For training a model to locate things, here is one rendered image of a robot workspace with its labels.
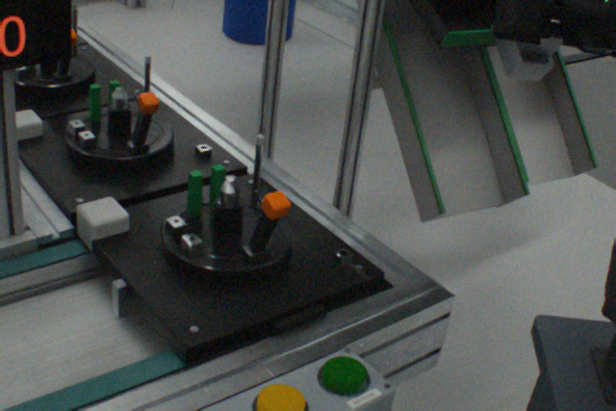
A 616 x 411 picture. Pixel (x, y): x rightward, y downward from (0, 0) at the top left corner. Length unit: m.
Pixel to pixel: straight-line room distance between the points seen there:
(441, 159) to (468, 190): 0.05
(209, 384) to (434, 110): 0.44
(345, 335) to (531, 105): 0.46
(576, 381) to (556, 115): 0.55
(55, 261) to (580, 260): 0.71
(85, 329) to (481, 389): 0.43
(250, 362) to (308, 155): 0.61
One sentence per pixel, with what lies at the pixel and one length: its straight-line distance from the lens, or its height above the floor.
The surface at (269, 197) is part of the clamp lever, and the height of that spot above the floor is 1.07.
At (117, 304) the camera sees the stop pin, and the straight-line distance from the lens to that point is 0.82.
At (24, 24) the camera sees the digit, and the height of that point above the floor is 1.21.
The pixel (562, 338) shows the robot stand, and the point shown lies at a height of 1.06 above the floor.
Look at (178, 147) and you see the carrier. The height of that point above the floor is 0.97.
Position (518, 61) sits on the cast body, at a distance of 0.82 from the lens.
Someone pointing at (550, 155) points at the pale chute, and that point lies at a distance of 1.08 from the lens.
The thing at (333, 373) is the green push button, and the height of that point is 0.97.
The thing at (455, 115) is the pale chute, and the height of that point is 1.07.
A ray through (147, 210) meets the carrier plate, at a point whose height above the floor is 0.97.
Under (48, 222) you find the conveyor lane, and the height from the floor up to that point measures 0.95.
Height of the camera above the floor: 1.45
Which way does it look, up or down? 29 degrees down
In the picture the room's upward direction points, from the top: 7 degrees clockwise
